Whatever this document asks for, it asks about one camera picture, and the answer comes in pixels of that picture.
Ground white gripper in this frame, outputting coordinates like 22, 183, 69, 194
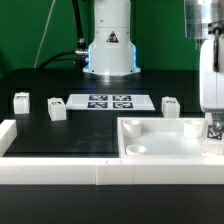
199, 38, 224, 131

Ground thin white cable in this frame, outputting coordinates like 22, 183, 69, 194
33, 0, 57, 69

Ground white U-shaped fence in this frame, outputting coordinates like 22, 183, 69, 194
0, 120, 224, 185

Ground white square tabletop part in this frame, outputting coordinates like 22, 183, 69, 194
117, 117, 224, 158

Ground white tag plate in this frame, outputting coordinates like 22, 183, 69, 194
66, 94, 155, 111

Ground black thick cable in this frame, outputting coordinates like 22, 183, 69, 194
37, 0, 90, 69

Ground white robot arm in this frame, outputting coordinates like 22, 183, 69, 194
83, 0, 224, 132

